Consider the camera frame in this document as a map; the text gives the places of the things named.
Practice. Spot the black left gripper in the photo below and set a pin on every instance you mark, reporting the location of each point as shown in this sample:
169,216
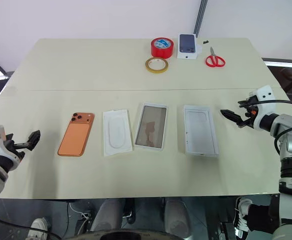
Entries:
11,147

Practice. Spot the black white sneaker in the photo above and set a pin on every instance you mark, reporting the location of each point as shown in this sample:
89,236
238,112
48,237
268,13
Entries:
241,215

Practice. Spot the white phone box base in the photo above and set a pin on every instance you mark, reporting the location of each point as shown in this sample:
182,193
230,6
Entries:
200,131

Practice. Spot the black trouser leg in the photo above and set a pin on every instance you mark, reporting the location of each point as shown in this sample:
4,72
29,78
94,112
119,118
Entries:
259,217

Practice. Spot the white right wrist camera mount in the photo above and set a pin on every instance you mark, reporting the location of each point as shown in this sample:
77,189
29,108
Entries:
264,100

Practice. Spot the orange smartphone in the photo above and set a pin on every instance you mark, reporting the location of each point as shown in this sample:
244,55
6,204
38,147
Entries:
74,138

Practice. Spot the white shoe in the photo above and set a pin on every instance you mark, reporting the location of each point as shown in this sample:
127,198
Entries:
37,227

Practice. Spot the yellow tape roll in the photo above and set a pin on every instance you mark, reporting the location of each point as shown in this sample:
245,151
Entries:
149,67

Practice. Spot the white paper insert tray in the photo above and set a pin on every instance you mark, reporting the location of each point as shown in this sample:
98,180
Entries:
117,132

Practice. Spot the grey rounded leg shape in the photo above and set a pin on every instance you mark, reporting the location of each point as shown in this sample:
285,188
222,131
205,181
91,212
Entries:
177,216
106,215

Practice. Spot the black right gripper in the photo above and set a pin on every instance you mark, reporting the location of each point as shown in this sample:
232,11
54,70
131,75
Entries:
252,115

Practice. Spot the white box dark phone print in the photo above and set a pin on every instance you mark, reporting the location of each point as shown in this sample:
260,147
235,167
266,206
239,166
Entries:
186,46

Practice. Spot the red tape roll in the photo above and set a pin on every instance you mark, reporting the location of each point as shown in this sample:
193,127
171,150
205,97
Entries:
154,50

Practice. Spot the small black clip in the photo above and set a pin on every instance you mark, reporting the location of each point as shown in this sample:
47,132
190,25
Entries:
206,42

